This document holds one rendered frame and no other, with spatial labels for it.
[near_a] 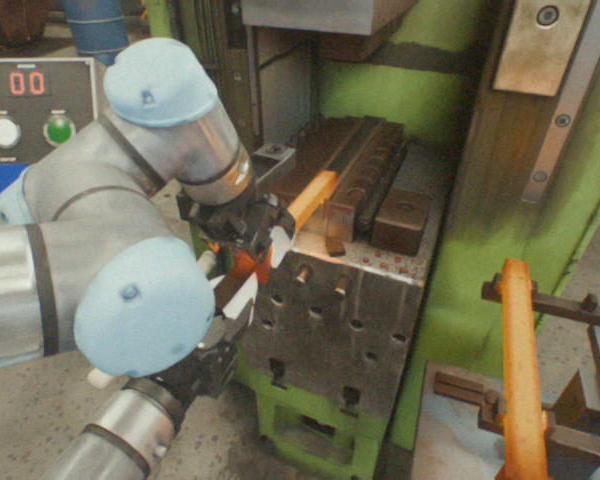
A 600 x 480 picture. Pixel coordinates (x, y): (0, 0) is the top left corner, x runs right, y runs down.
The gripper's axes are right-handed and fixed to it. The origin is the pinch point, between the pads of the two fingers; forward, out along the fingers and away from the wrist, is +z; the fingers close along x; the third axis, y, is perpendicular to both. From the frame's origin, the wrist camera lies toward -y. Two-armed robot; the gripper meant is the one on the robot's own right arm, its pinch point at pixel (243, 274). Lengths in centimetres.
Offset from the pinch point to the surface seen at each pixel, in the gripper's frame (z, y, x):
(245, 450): 19, 101, -20
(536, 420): -5.3, 2.7, 36.5
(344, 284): 17.3, 13.3, 9.4
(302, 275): 16.5, 13.2, 1.6
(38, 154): 10, -4, -49
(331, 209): 25.3, 3.7, 3.7
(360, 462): 21, 80, 17
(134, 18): 562, 77, -532
